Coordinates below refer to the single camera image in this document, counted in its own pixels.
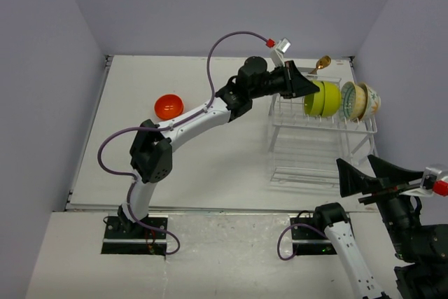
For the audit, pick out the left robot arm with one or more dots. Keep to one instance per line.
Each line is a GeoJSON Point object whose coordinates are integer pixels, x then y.
{"type": "Point", "coordinates": [154, 145]}

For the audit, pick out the white wire dish rack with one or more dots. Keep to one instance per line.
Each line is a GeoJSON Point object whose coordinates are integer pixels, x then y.
{"type": "Point", "coordinates": [304, 148]}

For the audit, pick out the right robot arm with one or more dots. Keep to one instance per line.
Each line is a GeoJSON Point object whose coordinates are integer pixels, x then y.
{"type": "Point", "coordinates": [423, 251]}

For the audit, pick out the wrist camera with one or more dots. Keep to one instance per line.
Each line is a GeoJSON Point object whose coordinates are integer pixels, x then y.
{"type": "Point", "coordinates": [433, 182]}
{"type": "Point", "coordinates": [278, 50]}

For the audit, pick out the gold spoon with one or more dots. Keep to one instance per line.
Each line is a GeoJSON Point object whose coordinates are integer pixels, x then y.
{"type": "Point", "coordinates": [322, 63]}

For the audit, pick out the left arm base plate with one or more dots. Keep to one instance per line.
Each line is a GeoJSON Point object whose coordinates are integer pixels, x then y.
{"type": "Point", "coordinates": [138, 241]}

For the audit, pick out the green bowl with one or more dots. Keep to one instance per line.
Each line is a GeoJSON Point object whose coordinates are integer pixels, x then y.
{"type": "Point", "coordinates": [314, 103]}
{"type": "Point", "coordinates": [332, 99]}

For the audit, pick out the teal patterned white bowl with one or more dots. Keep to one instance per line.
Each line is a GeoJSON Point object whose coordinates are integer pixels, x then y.
{"type": "Point", "coordinates": [353, 102]}

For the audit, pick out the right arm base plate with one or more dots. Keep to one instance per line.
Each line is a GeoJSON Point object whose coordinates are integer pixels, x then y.
{"type": "Point", "coordinates": [307, 242]}

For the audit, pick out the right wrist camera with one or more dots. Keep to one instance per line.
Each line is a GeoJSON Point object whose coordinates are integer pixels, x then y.
{"type": "Point", "coordinates": [433, 182]}

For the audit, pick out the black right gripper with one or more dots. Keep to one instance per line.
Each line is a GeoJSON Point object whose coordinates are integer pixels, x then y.
{"type": "Point", "coordinates": [352, 179]}

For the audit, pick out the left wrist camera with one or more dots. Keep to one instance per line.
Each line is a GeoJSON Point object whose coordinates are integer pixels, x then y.
{"type": "Point", "coordinates": [278, 50]}

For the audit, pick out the yellow floral white bowl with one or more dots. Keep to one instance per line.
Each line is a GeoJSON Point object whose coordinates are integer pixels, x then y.
{"type": "Point", "coordinates": [373, 102]}

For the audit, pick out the orange bowl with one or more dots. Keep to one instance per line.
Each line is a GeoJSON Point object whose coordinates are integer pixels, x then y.
{"type": "Point", "coordinates": [169, 98]}
{"type": "Point", "coordinates": [168, 110]}

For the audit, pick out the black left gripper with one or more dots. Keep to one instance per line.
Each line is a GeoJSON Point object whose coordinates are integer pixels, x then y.
{"type": "Point", "coordinates": [295, 85]}

